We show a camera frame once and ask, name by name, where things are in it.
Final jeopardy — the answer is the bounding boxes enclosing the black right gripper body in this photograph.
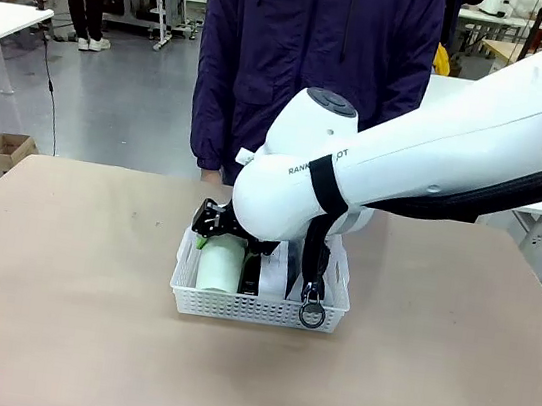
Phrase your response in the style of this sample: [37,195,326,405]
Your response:
[187,195,285,261]

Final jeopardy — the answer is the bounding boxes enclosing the white rectangular box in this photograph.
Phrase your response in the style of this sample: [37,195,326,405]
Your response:
[256,238,297,300]

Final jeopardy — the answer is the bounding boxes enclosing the light green cup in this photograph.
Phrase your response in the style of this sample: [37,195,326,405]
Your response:
[193,233,249,297]

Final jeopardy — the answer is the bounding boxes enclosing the grey black zipper pouch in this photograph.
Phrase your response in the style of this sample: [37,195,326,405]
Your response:
[278,225,344,333]

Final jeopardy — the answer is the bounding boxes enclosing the white perforated plastic basket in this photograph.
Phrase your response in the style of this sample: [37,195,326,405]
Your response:
[165,203,362,339]

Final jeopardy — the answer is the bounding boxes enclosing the person's right hand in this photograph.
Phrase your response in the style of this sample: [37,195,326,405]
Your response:
[199,166,225,187]

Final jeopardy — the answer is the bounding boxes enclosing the person in navy jacket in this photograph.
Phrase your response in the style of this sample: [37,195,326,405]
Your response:
[180,0,449,213]

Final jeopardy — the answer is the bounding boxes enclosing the brown cardboard box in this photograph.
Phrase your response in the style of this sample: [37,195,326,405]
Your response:
[0,131,42,192]

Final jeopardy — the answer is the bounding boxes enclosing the yellow garment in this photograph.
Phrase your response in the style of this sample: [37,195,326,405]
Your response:
[432,42,456,79]

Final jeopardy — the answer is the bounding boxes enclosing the wooden top background table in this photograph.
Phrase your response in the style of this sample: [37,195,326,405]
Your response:
[478,37,528,64]

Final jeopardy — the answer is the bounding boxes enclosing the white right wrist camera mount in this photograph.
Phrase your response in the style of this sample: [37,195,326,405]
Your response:
[234,147,260,168]

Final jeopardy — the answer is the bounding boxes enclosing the black velcro strap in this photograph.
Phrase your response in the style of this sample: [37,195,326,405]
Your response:
[301,151,357,221]

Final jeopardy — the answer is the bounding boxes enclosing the thin black hanging cable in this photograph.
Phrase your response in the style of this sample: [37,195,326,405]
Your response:
[24,26,76,158]

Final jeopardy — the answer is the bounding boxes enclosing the black right arm cable sleeve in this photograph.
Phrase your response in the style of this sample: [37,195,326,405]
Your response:
[296,117,542,323]

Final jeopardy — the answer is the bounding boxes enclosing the black camera stand pole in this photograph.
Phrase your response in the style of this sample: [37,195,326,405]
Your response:
[515,0,542,63]

